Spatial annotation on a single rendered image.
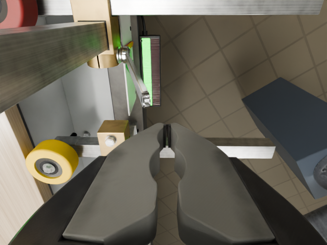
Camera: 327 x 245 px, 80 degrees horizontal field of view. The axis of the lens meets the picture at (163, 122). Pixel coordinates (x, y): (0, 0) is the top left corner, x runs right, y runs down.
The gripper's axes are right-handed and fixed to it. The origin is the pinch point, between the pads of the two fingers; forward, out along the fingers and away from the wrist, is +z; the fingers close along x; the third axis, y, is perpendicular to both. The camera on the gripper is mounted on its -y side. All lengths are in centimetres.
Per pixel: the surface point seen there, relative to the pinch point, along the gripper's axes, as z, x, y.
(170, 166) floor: 107, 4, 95
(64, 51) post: 5.7, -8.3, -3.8
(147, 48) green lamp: 35.4, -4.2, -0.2
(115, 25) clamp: 20.8, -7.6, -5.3
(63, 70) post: 4.7, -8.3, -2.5
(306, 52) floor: 106, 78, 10
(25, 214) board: 16.2, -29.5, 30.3
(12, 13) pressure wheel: 14.8, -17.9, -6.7
